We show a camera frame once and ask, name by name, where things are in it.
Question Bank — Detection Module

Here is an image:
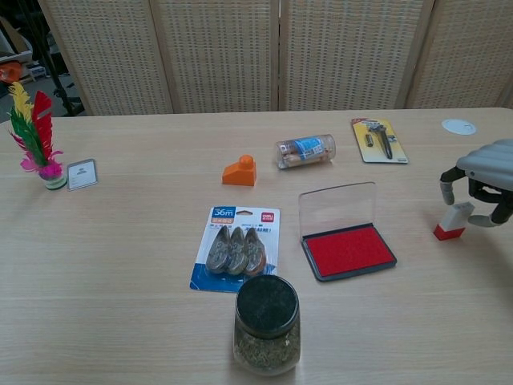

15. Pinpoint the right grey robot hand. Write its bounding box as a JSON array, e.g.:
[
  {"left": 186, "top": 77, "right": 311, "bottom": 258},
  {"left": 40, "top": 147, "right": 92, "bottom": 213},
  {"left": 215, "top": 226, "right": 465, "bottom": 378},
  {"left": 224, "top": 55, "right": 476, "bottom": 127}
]
[{"left": 439, "top": 139, "right": 513, "bottom": 229}]

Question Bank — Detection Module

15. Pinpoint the red and white stamp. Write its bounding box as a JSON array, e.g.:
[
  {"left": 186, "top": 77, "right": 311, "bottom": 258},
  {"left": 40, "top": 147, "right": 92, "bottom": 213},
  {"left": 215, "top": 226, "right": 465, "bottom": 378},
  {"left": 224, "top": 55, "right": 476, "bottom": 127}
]
[{"left": 434, "top": 202, "right": 475, "bottom": 241}]

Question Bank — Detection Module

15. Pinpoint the red ink pad case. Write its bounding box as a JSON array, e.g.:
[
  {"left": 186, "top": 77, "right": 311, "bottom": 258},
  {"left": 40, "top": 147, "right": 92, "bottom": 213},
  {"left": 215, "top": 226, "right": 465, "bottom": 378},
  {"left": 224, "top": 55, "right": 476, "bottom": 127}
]
[{"left": 298, "top": 181, "right": 398, "bottom": 282}]

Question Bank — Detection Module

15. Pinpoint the white round table grommet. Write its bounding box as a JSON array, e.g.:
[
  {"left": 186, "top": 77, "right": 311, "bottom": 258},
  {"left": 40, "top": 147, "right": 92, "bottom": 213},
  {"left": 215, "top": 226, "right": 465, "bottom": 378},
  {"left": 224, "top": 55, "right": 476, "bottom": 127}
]
[{"left": 442, "top": 119, "right": 479, "bottom": 136}]

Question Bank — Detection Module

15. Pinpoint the yellow razor blister pack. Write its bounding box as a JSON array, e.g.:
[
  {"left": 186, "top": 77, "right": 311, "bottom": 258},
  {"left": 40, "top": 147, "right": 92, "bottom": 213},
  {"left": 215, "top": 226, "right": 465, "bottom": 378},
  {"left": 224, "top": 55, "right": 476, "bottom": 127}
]
[{"left": 350, "top": 117, "right": 410, "bottom": 164}]

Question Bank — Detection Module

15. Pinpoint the clear plastic tube container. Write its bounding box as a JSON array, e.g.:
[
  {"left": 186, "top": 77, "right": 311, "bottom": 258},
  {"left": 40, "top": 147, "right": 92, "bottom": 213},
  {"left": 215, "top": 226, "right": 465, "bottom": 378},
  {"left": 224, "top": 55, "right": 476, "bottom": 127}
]
[{"left": 274, "top": 134, "right": 336, "bottom": 171}]

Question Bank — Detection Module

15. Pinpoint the orange plastic block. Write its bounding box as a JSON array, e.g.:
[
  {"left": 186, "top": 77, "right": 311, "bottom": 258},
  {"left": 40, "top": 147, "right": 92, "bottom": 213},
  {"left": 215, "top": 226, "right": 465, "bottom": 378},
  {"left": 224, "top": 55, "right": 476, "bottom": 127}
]
[{"left": 222, "top": 154, "right": 258, "bottom": 188}]

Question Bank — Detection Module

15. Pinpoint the correction tape blister pack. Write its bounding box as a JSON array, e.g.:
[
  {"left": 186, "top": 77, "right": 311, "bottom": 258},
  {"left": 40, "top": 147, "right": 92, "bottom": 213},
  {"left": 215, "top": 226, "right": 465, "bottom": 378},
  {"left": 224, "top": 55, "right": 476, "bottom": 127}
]
[{"left": 189, "top": 206, "right": 281, "bottom": 294}]

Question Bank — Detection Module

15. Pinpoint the glass jar black lid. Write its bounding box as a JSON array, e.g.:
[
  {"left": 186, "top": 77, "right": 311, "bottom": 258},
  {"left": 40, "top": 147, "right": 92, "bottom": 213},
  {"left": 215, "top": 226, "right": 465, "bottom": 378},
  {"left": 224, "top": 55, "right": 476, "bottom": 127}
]
[{"left": 233, "top": 274, "right": 301, "bottom": 377}]

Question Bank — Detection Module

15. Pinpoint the wicker folding screen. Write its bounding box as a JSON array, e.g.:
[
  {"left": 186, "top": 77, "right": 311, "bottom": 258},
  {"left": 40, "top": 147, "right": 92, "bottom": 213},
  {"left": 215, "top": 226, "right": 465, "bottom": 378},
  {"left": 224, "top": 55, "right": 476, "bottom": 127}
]
[{"left": 38, "top": 0, "right": 513, "bottom": 117}]

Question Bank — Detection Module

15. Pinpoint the small photo card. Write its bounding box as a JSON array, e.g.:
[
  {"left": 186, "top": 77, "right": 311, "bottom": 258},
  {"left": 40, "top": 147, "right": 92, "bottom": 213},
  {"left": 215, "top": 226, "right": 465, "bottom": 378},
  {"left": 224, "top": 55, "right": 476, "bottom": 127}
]
[{"left": 66, "top": 158, "right": 99, "bottom": 192}]

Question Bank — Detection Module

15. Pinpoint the colourful feather shuttlecock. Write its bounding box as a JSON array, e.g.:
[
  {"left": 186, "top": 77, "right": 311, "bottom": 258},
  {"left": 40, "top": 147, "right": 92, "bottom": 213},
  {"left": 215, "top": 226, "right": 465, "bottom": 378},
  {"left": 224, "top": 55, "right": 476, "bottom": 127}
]
[{"left": 7, "top": 81, "right": 68, "bottom": 191}]

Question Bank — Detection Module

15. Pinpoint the black tripod stand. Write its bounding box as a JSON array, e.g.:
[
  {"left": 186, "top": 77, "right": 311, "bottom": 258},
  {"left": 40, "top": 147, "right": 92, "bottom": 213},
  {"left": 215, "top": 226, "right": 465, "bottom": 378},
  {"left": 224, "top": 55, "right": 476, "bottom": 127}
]
[{"left": 19, "top": 0, "right": 86, "bottom": 116}]

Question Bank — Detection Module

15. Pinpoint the orange round object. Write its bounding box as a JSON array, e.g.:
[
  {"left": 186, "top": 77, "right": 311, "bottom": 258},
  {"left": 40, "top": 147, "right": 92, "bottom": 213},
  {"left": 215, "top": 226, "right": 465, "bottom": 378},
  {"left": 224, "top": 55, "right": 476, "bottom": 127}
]
[{"left": 0, "top": 62, "right": 23, "bottom": 84}]

